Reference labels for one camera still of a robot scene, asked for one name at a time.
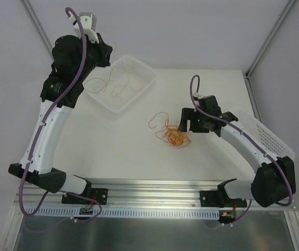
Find orange yellow cable pile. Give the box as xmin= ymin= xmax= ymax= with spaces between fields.
xmin=148 ymin=111 xmax=192 ymax=149

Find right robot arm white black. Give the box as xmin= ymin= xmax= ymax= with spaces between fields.
xmin=178 ymin=94 xmax=296 ymax=208

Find white left plastic basket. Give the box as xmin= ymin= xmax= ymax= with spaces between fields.
xmin=83 ymin=55 xmax=157 ymax=115

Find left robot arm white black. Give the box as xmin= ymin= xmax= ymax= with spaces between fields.
xmin=8 ymin=35 xmax=113 ymax=203

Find white slotted cable duct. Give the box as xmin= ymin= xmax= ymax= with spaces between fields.
xmin=36 ymin=206 xmax=219 ymax=221

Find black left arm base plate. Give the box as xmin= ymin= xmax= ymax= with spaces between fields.
xmin=61 ymin=187 xmax=108 ymax=205

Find yellow cables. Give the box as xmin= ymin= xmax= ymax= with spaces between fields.
xmin=84 ymin=65 xmax=145 ymax=98

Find aluminium frame post right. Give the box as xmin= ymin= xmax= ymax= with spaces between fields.
xmin=245 ymin=0 xmax=297 ymax=79

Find white plastic basket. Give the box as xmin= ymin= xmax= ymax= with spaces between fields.
xmin=208 ymin=107 xmax=295 ymax=179
xmin=83 ymin=55 xmax=157 ymax=115

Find aluminium frame post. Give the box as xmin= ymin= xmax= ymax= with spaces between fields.
xmin=19 ymin=0 xmax=63 ymax=70
xmin=245 ymin=0 xmax=297 ymax=79

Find aluminium frame post left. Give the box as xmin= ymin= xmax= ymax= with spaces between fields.
xmin=19 ymin=0 xmax=63 ymax=70

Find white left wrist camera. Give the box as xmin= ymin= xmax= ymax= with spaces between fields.
xmin=69 ymin=13 xmax=99 ymax=43

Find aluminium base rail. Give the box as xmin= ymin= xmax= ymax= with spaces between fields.
xmin=23 ymin=178 xmax=296 ymax=211

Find white right plastic basket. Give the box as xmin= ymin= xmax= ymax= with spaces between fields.
xmin=208 ymin=107 xmax=295 ymax=179

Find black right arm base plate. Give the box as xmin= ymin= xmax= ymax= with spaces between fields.
xmin=199 ymin=190 xmax=247 ymax=208

